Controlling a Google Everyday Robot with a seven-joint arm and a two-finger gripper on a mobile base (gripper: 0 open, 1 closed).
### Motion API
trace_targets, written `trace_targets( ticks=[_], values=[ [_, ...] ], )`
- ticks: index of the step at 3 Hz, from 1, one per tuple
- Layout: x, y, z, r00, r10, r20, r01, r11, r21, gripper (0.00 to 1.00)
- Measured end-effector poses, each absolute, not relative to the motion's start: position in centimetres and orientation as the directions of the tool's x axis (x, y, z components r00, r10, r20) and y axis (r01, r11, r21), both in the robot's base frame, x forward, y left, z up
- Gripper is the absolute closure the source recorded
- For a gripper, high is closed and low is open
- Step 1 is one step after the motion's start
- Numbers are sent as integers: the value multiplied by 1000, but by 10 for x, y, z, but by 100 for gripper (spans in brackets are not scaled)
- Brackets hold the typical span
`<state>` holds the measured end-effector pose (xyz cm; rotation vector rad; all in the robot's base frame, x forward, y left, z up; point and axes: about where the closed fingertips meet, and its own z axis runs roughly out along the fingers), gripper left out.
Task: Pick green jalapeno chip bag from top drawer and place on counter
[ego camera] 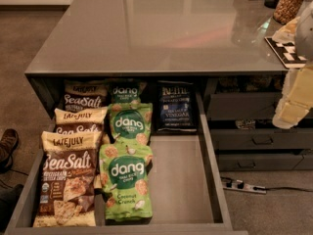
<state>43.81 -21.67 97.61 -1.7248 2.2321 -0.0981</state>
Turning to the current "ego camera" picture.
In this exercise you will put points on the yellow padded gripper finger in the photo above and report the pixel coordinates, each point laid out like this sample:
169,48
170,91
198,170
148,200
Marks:
287,32

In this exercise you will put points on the dark blue Kettle chip bag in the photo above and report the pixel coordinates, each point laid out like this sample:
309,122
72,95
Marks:
175,106

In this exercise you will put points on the green dang bag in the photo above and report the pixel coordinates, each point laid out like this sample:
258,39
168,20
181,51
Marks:
124,179
127,91
132,122

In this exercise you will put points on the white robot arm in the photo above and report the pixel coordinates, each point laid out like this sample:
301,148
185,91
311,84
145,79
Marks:
297,93

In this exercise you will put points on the upper grey right drawer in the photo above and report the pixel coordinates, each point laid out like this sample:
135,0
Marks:
232,106

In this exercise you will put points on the lower grey drawer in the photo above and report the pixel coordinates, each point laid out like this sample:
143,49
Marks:
264,162

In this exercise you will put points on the open grey top drawer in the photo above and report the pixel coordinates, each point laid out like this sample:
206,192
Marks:
185,188

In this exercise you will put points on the middle brown Sea Salt bag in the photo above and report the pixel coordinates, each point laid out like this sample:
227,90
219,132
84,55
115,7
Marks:
88,120

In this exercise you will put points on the brown sea salt bag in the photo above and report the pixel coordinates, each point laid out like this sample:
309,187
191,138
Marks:
67,179
88,120
81,95

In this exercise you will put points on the back brown Sea Salt bag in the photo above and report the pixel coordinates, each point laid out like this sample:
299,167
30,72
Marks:
81,95

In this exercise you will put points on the front brown Sea Salt bag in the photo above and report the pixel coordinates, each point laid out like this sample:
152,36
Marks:
67,179

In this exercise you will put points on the black white marker tag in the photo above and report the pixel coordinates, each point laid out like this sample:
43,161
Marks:
285,52

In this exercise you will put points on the jar of granola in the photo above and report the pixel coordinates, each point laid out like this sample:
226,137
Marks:
286,10

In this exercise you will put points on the white power strip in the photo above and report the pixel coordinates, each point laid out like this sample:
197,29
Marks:
238,185

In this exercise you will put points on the brown shoe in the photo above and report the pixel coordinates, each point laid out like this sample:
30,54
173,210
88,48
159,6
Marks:
8,144

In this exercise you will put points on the dark trouser leg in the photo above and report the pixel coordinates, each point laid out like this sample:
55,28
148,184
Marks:
8,201

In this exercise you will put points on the grey drawer with handle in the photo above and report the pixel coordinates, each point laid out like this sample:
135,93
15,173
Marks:
262,139

